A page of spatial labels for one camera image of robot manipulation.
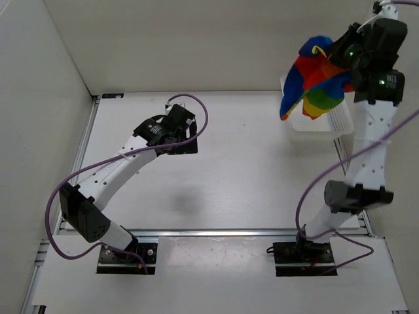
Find small blue label sticker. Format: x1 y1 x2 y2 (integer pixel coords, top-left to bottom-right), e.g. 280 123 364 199
101 93 124 99

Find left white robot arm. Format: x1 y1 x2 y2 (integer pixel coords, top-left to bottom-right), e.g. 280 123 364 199
60 104 197 262

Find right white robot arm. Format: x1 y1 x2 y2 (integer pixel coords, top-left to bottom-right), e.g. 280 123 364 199
294 18 407 262

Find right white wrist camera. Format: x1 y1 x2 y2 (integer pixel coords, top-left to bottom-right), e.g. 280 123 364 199
373 1 399 20

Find white plastic mesh basket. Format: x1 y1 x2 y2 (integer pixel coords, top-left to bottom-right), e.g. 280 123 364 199
280 74 355 134

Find rainbow striped shorts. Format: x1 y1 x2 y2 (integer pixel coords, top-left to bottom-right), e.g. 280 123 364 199
280 35 354 120

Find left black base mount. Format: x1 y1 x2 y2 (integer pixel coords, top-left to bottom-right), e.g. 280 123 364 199
96 240 158 275

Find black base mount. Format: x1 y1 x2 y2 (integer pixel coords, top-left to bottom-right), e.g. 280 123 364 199
266 242 337 277
96 240 158 275

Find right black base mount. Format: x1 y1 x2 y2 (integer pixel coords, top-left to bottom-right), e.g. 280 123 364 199
266 242 337 277

